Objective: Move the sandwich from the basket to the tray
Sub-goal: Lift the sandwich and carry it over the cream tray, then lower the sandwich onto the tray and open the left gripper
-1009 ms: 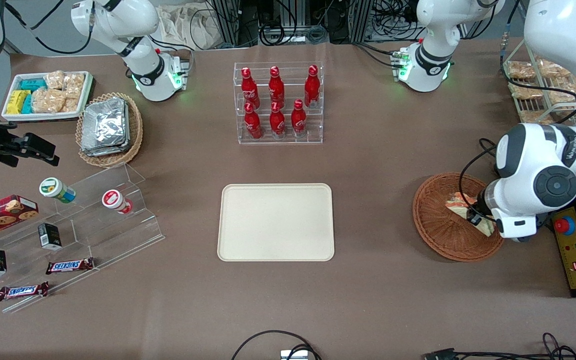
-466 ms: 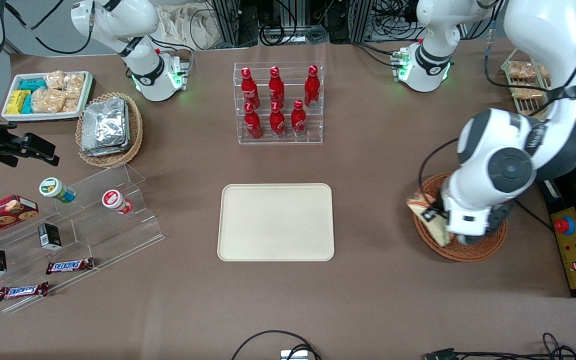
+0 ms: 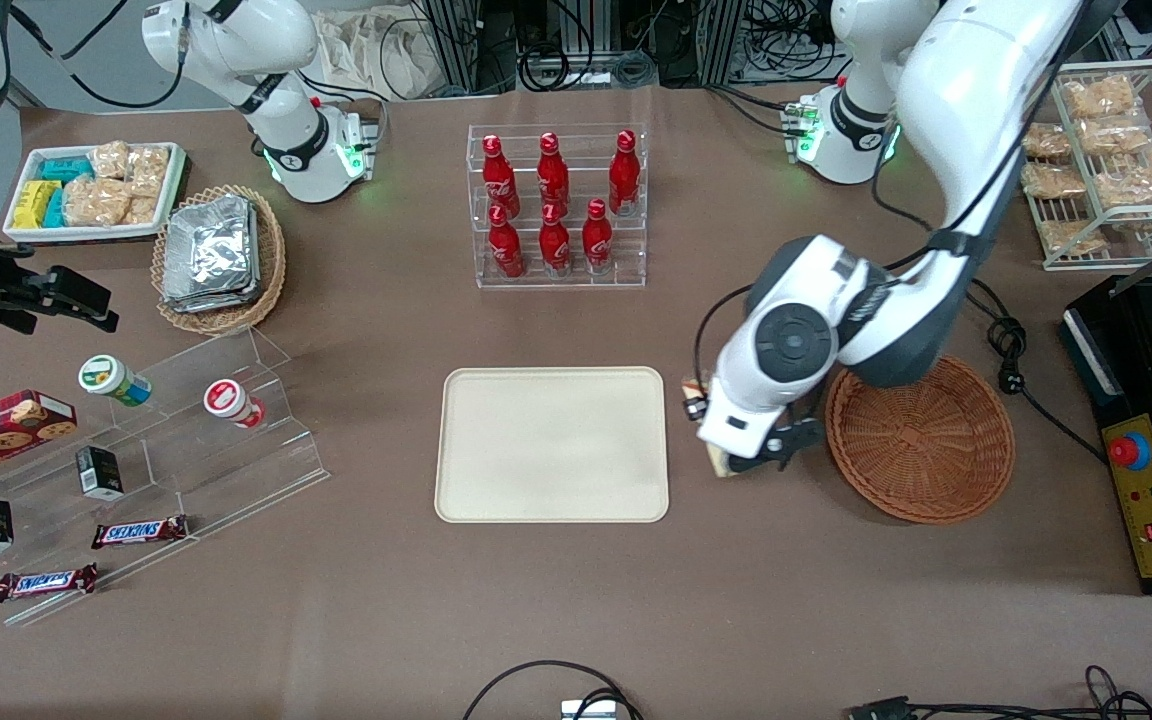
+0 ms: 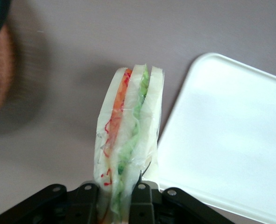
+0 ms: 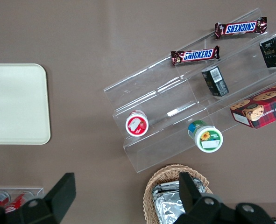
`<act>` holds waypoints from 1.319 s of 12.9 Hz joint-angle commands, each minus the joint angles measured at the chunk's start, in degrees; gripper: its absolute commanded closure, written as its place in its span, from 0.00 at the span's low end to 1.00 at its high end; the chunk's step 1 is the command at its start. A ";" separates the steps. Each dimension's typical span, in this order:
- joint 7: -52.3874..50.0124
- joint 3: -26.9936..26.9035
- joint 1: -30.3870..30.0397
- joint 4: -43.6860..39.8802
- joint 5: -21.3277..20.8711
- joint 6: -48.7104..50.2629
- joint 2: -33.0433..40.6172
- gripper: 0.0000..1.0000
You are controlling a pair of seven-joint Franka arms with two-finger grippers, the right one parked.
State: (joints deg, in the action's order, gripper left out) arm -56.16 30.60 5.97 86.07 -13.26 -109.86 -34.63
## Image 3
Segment thin black cable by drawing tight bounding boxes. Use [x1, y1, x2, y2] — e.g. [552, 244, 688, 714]
[911, 664, 1152, 720]

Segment light oval wicker basket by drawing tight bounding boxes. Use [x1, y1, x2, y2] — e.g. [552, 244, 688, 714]
[151, 184, 287, 336]

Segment brown Snickers bar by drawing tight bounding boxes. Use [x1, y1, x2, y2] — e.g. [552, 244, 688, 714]
[91, 514, 189, 550]
[0, 563, 99, 603]

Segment aluminium frame post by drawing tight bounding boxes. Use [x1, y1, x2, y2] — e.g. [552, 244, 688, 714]
[696, 0, 748, 86]
[423, 0, 483, 94]

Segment stack of foil containers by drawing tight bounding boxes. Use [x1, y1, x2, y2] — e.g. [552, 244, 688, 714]
[161, 194, 263, 314]

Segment red cola bottle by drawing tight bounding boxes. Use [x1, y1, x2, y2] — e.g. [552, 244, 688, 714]
[488, 205, 527, 280]
[537, 132, 571, 217]
[608, 130, 643, 218]
[539, 204, 573, 279]
[582, 198, 616, 277]
[482, 135, 522, 217]

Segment clear acrylic stepped shelf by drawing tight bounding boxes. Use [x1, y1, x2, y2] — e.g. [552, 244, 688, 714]
[0, 327, 331, 628]

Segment green lid yogurt cup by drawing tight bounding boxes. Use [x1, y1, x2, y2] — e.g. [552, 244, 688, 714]
[78, 354, 153, 407]

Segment yellow snack pack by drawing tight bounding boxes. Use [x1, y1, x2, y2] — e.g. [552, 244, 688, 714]
[12, 180, 62, 230]

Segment brown round wicker basket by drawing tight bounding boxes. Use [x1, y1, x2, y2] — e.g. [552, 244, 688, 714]
[825, 355, 1017, 525]

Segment black looped cable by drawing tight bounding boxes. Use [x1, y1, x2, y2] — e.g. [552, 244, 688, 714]
[462, 659, 643, 720]

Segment white rectangular snack tray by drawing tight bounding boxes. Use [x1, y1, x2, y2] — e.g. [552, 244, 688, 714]
[2, 141, 187, 244]

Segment clear fried snack bag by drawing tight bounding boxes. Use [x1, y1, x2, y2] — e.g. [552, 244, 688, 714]
[1094, 150, 1152, 207]
[1024, 122, 1073, 161]
[1022, 163, 1088, 199]
[1061, 75, 1138, 119]
[1038, 220, 1108, 257]
[1076, 117, 1152, 157]

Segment white plastic bag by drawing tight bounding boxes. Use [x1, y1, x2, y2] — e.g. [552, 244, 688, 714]
[311, 8, 447, 101]

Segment beige plastic tray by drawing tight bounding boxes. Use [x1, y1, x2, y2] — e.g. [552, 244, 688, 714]
[434, 366, 670, 524]

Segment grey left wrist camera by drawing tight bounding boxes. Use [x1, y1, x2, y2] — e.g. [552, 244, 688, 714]
[724, 418, 826, 474]

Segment clear acrylic bottle rack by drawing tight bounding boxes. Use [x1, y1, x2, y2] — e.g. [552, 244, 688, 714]
[467, 123, 648, 291]

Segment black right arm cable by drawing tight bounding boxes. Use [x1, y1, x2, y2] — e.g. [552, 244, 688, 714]
[6, 0, 189, 111]

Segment red lid yogurt cup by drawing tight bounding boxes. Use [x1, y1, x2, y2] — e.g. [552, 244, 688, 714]
[203, 378, 267, 430]

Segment triangle sandwich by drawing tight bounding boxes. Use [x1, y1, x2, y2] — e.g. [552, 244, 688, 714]
[681, 377, 739, 479]

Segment black cable bundle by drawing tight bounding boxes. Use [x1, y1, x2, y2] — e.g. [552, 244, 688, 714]
[516, 0, 659, 93]
[741, 0, 852, 86]

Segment black coiled table cable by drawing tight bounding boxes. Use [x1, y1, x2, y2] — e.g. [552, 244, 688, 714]
[969, 280, 1109, 467]

